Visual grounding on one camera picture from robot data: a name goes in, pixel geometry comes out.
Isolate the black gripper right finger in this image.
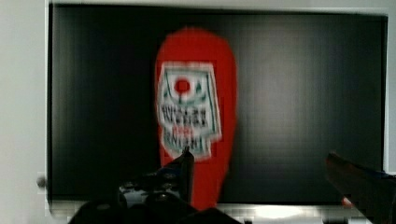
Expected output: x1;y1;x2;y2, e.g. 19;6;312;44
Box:
326;153;396;224

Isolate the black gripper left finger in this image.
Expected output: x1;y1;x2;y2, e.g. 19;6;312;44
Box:
120;147;194;207

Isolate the red felt ketchup bottle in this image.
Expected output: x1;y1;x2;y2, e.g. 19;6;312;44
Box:
155;28;237;210

